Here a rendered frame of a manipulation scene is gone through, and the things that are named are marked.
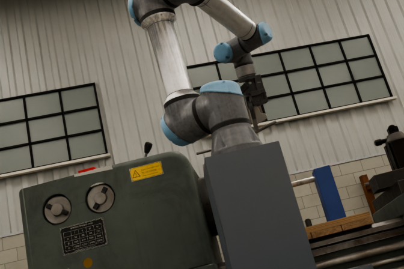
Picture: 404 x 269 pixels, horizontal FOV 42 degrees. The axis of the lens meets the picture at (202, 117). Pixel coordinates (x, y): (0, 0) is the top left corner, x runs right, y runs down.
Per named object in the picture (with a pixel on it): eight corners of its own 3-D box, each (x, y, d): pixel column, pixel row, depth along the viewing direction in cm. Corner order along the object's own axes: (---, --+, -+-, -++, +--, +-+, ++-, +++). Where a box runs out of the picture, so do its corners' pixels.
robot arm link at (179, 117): (202, 132, 148) (153, -33, 162) (163, 150, 156) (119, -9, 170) (225, 133, 158) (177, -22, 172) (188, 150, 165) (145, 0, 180)
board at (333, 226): (282, 246, 170) (279, 233, 172) (280, 253, 204) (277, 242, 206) (373, 223, 169) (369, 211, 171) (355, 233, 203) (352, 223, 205)
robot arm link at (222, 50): (232, 33, 188) (246, 35, 197) (208, 47, 194) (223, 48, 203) (240, 53, 187) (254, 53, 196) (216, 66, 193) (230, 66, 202)
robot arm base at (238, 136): (268, 145, 139) (258, 110, 143) (213, 157, 138) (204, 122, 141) (261, 160, 154) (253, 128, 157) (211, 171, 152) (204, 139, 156)
